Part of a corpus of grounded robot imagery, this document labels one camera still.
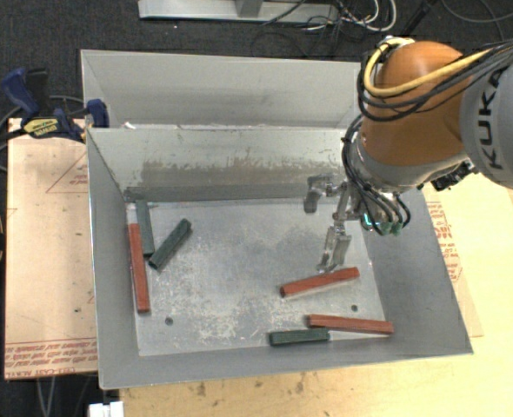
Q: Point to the grey metal bin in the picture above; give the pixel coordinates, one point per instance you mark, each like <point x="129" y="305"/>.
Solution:
<point x="239" y="250"/>

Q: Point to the red-brown flat block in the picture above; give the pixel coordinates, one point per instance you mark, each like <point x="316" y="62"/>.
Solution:
<point x="319" y="281"/>
<point x="350" y="324"/>
<point x="138" y="272"/>

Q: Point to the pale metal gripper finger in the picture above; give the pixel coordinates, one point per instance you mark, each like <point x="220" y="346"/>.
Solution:
<point x="327" y="250"/>
<point x="341" y="250"/>

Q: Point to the dark green flat block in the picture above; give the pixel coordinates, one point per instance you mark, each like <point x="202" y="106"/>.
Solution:
<point x="144" y="228"/>
<point x="299" y="337"/>
<point x="169" y="245"/>

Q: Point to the brown cardboard board red print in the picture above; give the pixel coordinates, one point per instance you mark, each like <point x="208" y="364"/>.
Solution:
<point x="48" y="241"/>

